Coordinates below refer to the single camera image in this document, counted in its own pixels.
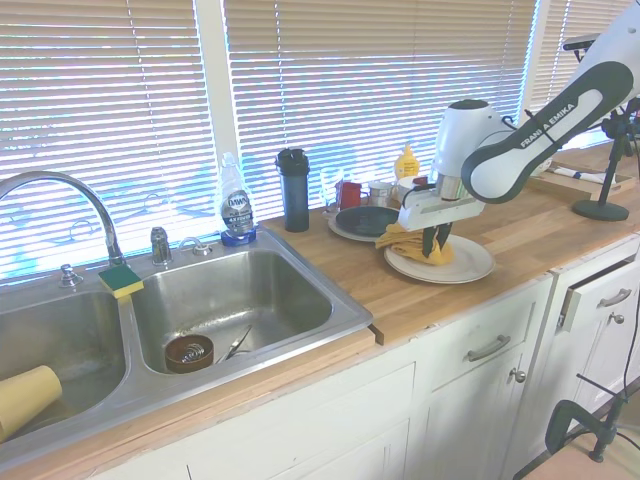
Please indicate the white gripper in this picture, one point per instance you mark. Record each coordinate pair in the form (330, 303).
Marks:
(440, 210)

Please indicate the yellow terry towel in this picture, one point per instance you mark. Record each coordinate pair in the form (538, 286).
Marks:
(400, 245)

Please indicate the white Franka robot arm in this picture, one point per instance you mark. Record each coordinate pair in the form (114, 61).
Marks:
(525, 150)

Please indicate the white plate with tan rim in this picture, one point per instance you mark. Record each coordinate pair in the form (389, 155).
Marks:
(470, 260)

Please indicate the dark green plate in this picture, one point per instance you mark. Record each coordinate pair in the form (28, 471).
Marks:
(365, 220)

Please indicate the beige dinner plate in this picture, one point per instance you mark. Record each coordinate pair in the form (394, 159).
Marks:
(342, 233)

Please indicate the yellow mustard bottle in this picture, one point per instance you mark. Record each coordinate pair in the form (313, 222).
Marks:
(407, 165)

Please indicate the red mug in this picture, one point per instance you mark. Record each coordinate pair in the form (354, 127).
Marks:
(350, 196)

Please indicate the clear drinking glass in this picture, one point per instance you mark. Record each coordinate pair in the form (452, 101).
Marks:
(331, 187)

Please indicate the wooden tray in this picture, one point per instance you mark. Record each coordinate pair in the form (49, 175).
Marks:
(565, 184)

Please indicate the white item with blue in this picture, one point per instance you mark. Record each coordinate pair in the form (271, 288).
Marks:
(565, 173)

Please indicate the black shaker bottle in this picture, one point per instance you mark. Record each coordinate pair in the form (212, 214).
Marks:
(295, 200)

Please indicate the silver cabinet knob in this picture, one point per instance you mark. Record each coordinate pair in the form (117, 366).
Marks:
(518, 376)
(618, 319)

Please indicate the black round base stand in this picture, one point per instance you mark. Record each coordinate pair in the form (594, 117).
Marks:
(600, 210)

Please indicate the white window blind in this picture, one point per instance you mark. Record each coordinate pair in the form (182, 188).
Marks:
(100, 100)
(555, 50)
(375, 75)

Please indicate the clear dish soap bottle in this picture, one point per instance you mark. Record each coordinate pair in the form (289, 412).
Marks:
(236, 210)

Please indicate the stainless steel double sink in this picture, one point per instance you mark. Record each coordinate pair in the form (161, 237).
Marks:
(240, 290)

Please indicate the dark metal clamp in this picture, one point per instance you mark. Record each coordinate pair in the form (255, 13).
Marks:
(560, 420)

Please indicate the metal kitchen tongs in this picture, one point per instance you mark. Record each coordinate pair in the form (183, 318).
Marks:
(240, 340)

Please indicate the white kitchen cabinet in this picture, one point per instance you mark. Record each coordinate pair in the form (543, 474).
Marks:
(300, 425)

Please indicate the chrome sink hole cap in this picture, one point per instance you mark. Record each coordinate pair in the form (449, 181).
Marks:
(197, 248)

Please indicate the small metal whisk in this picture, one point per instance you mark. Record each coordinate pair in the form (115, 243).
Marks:
(192, 352)

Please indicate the brown bowl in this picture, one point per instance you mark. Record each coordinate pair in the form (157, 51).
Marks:
(172, 362)

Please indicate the yellow green sponge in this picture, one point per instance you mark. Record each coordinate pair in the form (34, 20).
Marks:
(120, 280)

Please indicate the chrome gooseneck faucet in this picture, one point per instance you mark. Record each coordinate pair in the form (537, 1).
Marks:
(107, 220)

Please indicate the chrome sink sprayer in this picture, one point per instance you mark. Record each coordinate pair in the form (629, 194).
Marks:
(69, 277)

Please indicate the yellow plastic cup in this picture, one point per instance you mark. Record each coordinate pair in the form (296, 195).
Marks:
(27, 395)

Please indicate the grey stereo camera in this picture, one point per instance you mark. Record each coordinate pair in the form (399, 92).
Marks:
(580, 42)

